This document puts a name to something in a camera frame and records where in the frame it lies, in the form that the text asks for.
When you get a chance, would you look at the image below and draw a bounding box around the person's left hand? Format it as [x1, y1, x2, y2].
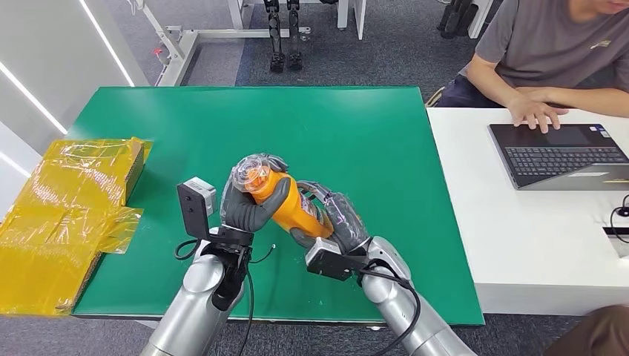
[513, 86, 554, 101]

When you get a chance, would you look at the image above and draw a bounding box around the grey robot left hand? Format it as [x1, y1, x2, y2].
[220, 153, 292, 234]

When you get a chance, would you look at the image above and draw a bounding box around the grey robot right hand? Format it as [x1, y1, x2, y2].
[289, 180, 370, 255]

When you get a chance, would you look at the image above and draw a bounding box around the person's right hand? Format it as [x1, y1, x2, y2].
[506, 96, 570, 134]

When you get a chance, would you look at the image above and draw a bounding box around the orange juice bottle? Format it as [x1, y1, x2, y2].
[231, 154, 335, 240]

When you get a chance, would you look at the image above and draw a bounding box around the dark grey laptop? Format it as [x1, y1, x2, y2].
[487, 122, 629, 191]

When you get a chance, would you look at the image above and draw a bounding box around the person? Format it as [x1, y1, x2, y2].
[435, 0, 629, 134]

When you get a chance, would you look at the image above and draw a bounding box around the black upright equipment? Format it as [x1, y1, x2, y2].
[437, 0, 475, 40]

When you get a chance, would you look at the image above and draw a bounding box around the hanging humanoid robot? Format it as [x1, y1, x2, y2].
[263, 0, 305, 73]

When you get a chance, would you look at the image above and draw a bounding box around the yellow taped cardboard box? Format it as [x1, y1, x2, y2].
[0, 137, 154, 317]

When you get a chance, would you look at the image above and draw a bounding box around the white table leg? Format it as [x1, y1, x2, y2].
[336, 0, 368, 42]

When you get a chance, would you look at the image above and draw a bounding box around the white LED light strip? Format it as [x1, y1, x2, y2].
[0, 151, 31, 179]
[0, 61, 68, 135]
[78, 0, 134, 88]

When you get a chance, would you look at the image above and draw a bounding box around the brown rounded object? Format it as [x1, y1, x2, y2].
[540, 304, 629, 356]

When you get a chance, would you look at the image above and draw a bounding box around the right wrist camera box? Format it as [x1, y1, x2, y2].
[304, 237, 367, 282]

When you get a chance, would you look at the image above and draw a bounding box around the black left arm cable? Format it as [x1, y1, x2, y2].
[235, 244, 276, 356]

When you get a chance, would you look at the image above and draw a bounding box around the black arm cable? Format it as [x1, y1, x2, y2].
[356, 260, 422, 356]
[235, 244, 276, 356]

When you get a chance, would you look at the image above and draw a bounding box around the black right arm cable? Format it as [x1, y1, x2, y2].
[356, 260, 422, 356]

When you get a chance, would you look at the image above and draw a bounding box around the black desk cable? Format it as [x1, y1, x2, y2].
[609, 194, 629, 244]

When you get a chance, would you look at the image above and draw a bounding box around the white gantry frame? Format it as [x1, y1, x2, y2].
[125, 0, 312, 88]

